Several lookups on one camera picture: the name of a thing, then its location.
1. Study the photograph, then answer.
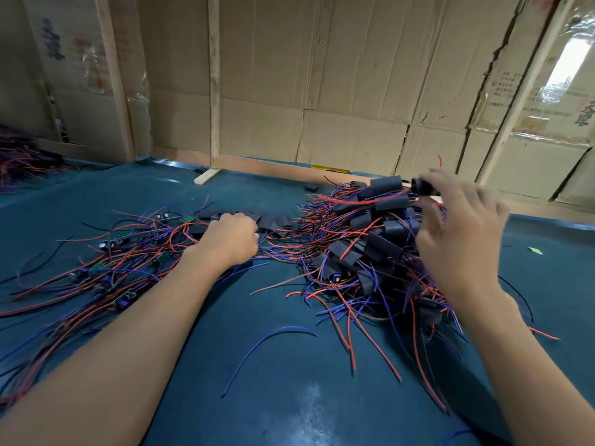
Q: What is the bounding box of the person's left hand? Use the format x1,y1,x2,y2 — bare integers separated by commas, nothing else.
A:
190,211,262,272

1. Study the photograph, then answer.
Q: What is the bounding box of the pile of black sleeve pieces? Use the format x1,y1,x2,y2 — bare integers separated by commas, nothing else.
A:
195,211,294,233

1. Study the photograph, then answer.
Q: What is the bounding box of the clear plastic sheet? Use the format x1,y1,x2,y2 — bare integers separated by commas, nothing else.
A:
534,14,595,145

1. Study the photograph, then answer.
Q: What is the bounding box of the wooden ledge board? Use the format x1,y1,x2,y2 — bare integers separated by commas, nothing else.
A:
153,146,595,224

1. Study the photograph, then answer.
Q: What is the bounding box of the black sleeve piece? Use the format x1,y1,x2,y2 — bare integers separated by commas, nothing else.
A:
411,177,438,197

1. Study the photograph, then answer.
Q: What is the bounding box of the person's right forearm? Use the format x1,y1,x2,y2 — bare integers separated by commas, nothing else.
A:
456,287,595,446

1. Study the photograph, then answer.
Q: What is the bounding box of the short loose blue wire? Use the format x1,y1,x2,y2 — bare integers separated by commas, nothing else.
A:
444,426,477,444

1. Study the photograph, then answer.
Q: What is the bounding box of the pile of unsleeved wired boards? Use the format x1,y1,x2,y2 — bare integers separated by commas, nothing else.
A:
0,204,234,409

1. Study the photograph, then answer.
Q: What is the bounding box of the person's left forearm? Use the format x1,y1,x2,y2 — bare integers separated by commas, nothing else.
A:
0,246,229,446

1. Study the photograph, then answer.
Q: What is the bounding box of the person's right hand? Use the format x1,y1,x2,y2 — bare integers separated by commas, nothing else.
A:
413,168,511,307

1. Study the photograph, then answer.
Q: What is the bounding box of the pile of sleeved wired boards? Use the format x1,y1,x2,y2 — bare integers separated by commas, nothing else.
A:
251,172,562,409

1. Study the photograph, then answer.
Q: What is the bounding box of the wire pile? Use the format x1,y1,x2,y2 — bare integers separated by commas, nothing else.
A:
0,125,66,186

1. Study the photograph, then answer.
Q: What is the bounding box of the wide wooden post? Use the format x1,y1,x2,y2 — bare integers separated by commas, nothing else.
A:
93,0,134,164

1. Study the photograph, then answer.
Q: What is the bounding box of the pale slanted wooden post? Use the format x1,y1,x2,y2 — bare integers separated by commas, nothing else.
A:
474,0,580,186

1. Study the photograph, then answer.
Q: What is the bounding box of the thin wooden post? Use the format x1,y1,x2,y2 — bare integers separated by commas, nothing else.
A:
193,0,224,186

